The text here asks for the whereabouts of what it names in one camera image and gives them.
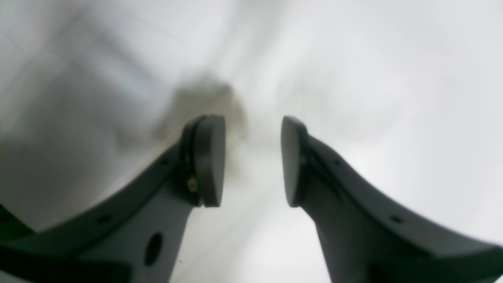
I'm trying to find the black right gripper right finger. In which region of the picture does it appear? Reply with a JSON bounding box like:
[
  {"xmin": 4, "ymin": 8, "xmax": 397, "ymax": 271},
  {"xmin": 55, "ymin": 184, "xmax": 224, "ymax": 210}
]
[{"xmin": 281, "ymin": 115, "xmax": 503, "ymax": 283}]

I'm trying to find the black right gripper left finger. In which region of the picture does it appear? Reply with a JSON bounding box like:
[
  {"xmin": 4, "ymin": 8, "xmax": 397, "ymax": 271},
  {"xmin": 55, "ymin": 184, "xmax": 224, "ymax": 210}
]
[{"xmin": 1, "ymin": 115, "xmax": 226, "ymax": 283}]

